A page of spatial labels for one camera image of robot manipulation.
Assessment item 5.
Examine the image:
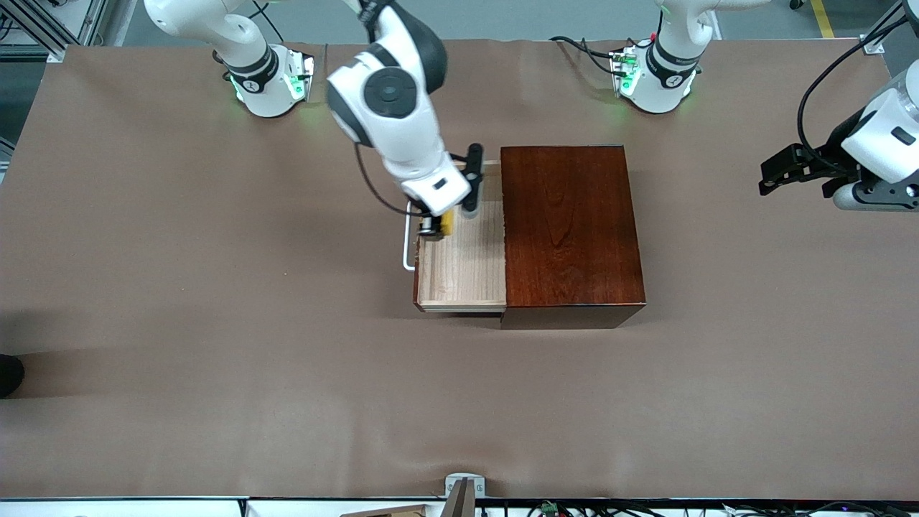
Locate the aluminium frame profile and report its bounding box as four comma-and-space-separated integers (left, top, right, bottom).
0, 0, 108, 64
862, 0, 919, 55

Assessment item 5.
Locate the brown cardboard piece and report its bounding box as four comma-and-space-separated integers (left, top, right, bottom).
340, 504, 431, 517

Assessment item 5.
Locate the black left base cable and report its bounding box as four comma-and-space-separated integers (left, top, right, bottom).
549, 32, 629, 76

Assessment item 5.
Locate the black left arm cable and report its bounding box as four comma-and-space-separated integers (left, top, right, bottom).
797, 14, 919, 173

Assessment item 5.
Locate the brown table cover mat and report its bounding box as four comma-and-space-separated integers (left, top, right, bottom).
0, 37, 919, 501

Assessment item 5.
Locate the black round object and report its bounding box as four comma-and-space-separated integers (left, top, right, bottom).
0, 354, 25, 399

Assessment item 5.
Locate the wooden drawer with white handle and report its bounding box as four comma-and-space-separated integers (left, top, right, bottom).
403, 161, 508, 314

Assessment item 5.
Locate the dark brown wooden cabinet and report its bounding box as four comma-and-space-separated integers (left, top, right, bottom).
500, 145, 647, 330

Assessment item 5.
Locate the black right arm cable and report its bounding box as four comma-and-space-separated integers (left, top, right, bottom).
354, 140, 431, 218

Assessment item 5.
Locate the grey metal clamp bracket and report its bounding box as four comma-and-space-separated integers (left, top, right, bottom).
444, 472, 486, 517

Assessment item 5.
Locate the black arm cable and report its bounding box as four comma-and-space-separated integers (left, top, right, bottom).
354, 140, 431, 218
797, 14, 919, 173

